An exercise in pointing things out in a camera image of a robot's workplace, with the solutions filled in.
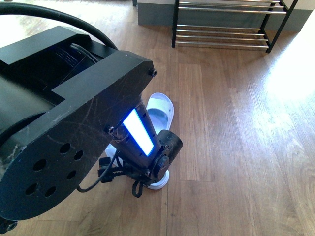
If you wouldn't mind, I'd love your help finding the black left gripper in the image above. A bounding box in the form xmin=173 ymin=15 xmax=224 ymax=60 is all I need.
xmin=98 ymin=157 xmax=170 ymax=198

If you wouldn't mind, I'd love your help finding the light blue slipper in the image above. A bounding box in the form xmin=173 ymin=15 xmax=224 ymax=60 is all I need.
xmin=105 ymin=92 xmax=174 ymax=190

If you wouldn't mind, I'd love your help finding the black metal shoe rack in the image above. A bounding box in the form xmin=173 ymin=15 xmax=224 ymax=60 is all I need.
xmin=171 ymin=0 xmax=298 ymax=53

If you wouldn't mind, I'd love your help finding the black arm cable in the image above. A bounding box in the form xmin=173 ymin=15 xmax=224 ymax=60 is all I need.
xmin=0 ymin=5 xmax=119 ymax=51

